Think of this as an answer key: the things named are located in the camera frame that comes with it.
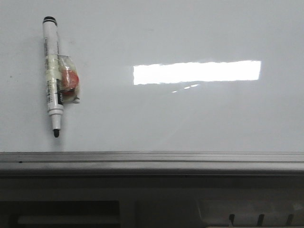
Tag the red magnet taped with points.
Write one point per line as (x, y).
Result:
(70, 82)

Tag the white whiteboard marker pen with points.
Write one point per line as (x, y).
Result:
(53, 75)

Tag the white whiteboard surface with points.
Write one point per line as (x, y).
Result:
(157, 75)

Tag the grey tray below whiteboard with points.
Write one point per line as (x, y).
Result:
(152, 202)

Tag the aluminium whiteboard bottom frame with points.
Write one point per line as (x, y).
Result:
(150, 163)

